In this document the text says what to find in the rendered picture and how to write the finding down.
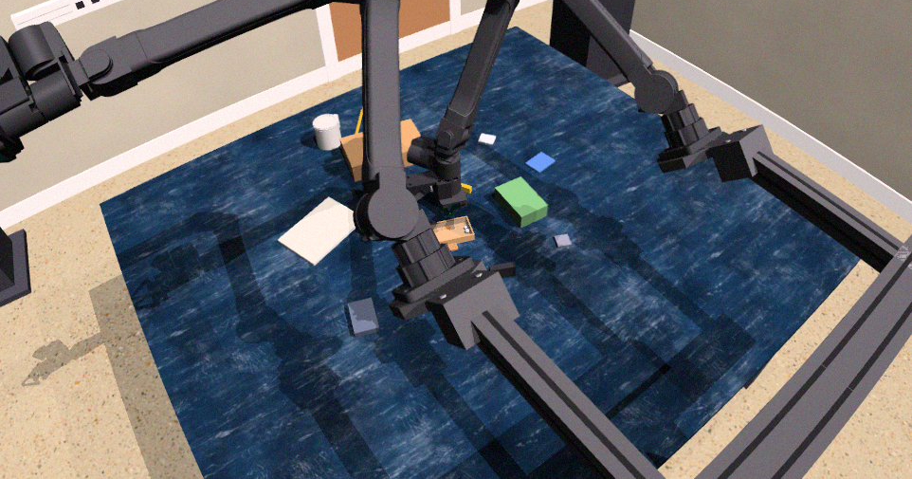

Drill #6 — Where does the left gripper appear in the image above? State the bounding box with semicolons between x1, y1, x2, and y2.
0;86;48;163

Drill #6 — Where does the white mug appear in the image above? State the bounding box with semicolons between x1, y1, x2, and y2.
313;114;341;151

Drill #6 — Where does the tan wooden box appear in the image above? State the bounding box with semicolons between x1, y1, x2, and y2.
340;120;421;182

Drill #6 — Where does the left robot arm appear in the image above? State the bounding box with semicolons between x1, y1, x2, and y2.
0;0;475;304

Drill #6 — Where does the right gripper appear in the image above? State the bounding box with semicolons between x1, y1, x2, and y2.
434;173;467;217

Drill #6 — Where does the wooden ball maze puzzle tray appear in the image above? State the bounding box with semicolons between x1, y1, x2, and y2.
430;216;474;244

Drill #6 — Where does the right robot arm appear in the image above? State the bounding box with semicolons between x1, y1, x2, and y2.
406;0;722;201

